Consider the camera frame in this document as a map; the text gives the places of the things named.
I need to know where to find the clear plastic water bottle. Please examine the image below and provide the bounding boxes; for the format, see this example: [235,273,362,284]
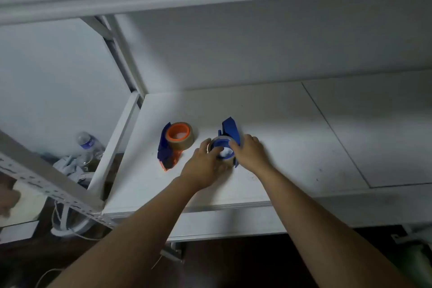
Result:
[76,131,105,161]

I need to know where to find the person's right hand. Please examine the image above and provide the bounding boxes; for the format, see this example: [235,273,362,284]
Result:
[229,134,276,179]

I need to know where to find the person's left hand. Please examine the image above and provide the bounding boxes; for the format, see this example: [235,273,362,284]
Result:
[180,138,234,193]

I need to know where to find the person's left forearm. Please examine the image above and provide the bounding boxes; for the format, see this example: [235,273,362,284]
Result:
[47,176,200,288]

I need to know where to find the person's right forearm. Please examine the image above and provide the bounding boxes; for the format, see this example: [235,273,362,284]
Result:
[258,164,416,288]

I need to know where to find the clear glass jar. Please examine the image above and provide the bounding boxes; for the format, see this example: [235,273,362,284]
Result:
[76,153,96,173]

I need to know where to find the orange and blue tape dispenser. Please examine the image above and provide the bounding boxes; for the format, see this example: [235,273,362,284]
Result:
[157,122,190,172]

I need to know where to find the white metal shelf rack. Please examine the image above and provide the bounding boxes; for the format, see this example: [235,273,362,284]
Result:
[0,0,432,243]

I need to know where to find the large brown tape roll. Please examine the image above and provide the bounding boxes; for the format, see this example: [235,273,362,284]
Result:
[164,121,195,152]

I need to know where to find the small brown tape roll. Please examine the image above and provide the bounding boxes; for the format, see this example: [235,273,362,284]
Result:
[207,135,237,166]

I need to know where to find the white crumpled cloth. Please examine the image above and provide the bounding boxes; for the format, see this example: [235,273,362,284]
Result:
[52,155,85,182]

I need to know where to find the green yellow bag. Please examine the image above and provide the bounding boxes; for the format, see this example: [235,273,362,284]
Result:
[388,240,432,288]

